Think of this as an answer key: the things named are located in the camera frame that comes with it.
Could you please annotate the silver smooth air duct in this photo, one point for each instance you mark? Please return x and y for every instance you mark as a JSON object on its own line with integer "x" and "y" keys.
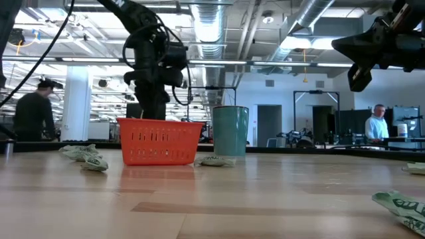
{"x": 312, "y": 13}

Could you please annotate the round black ceiling lamp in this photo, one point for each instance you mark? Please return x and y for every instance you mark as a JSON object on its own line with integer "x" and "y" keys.
{"x": 103, "y": 83}

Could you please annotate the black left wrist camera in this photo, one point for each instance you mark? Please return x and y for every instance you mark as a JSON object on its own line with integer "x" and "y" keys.
{"x": 177, "y": 56}

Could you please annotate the black aluminium table frame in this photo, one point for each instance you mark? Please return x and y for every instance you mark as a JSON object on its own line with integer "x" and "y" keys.
{"x": 50, "y": 146}

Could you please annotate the green white packet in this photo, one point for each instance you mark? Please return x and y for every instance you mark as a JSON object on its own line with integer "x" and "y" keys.
{"x": 214, "y": 161}
{"x": 96, "y": 164}
{"x": 415, "y": 168}
{"x": 78, "y": 152}
{"x": 405, "y": 209}

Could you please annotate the silver corrugated air duct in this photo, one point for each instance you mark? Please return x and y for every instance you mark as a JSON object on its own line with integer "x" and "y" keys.
{"x": 209, "y": 23}

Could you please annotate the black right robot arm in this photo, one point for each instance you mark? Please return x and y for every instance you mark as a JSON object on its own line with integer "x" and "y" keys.
{"x": 416, "y": 6}

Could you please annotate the dark partition panel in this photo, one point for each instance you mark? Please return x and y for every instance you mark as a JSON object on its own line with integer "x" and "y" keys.
{"x": 352, "y": 121}

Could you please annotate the light blue chair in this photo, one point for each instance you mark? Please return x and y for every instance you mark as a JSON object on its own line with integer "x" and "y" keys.
{"x": 272, "y": 142}

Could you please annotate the long horizontal light bar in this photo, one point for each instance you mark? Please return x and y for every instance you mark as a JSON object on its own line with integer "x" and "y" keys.
{"x": 216, "y": 62}

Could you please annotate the orange plastic basket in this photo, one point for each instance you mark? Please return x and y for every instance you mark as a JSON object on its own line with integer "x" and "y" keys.
{"x": 159, "y": 127}

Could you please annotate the black desk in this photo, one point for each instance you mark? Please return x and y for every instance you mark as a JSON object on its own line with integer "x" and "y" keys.
{"x": 405, "y": 141}

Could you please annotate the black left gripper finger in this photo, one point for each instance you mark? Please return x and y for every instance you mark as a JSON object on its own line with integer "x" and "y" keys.
{"x": 152, "y": 109}

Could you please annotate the black metal stand frame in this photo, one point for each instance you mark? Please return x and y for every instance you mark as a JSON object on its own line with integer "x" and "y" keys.
{"x": 212, "y": 88}
{"x": 315, "y": 92}

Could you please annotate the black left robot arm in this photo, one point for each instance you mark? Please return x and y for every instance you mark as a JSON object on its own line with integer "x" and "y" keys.
{"x": 133, "y": 13}

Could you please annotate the teal ceramic mug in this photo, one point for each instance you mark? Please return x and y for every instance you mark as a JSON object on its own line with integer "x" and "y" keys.
{"x": 230, "y": 132}

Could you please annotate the white cabinet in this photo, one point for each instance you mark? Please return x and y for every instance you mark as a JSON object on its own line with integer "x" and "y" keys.
{"x": 98, "y": 131}

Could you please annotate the grey blue cabinet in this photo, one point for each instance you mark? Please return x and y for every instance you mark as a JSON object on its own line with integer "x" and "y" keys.
{"x": 411, "y": 114}

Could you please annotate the white wipes canister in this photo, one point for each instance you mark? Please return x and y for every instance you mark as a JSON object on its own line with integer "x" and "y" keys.
{"x": 402, "y": 130}

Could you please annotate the white building column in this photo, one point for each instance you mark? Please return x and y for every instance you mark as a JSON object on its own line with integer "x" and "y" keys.
{"x": 76, "y": 106}

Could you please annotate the person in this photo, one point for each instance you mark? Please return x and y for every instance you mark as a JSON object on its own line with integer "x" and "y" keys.
{"x": 376, "y": 127}
{"x": 31, "y": 116}

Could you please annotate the black monitor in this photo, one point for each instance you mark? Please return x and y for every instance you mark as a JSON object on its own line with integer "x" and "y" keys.
{"x": 132, "y": 111}

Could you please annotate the silver metal post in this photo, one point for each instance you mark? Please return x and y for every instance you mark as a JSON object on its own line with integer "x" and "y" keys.
{"x": 9, "y": 149}

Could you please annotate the black background robot arm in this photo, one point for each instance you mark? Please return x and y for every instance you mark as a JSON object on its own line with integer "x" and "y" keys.
{"x": 300, "y": 141}

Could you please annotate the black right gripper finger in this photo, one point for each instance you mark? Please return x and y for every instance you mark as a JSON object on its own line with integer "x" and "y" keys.
{"x": 358, "y": 49}
{"x": 360, "y": 78}

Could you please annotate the round ceiling sensor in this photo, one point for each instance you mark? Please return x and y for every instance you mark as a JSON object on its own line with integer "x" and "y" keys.
{"x": 268, "y": 19}

